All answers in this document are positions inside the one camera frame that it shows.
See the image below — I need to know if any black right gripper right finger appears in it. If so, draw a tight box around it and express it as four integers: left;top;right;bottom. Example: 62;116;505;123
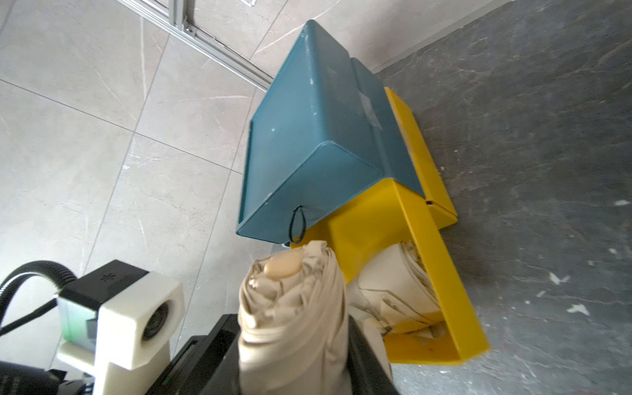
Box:
347;317;398;395

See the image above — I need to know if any teal drawer cabinet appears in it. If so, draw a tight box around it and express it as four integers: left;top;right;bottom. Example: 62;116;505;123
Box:
236;20;422;244

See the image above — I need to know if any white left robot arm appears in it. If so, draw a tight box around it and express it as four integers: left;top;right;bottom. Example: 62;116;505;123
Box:
1;276;84;380

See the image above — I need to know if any yellow block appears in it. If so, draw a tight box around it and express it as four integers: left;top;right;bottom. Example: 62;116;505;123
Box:
304;89;490;365

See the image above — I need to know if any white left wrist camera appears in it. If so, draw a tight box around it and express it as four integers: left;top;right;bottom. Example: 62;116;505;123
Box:
56;260;185;394

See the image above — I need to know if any beige umbrella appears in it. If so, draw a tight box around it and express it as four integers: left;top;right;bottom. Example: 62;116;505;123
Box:
238;240;352;394
347;241;447;339

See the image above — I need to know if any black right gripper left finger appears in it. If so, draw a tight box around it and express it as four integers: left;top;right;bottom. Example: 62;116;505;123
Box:
147;314;240;395

